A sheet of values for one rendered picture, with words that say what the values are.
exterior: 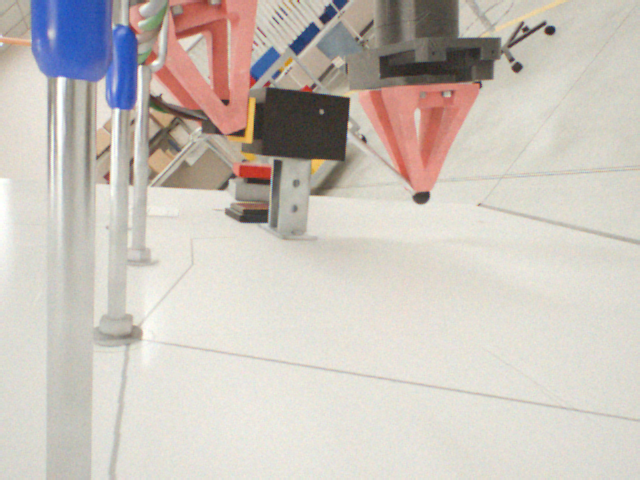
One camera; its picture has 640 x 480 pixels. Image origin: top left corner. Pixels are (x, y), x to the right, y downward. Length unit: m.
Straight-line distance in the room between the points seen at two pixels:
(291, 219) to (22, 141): 8.10
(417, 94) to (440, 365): 0.24
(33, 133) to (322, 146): 8.11
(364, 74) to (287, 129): 0.09
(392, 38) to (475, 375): 0.26
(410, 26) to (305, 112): 0.09
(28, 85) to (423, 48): 8.23
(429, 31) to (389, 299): 0.20
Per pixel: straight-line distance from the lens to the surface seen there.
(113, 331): 0.17
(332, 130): 0.34
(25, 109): 8.46
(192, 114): 0.33
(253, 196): 0.53
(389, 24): 0.38
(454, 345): 0.18
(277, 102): 0.33
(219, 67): 0.36
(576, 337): 0.22
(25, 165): 8.38
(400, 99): 0.36
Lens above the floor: 1.19
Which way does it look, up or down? 19 degrees down
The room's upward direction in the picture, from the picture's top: 45 degrees counter-clockwise
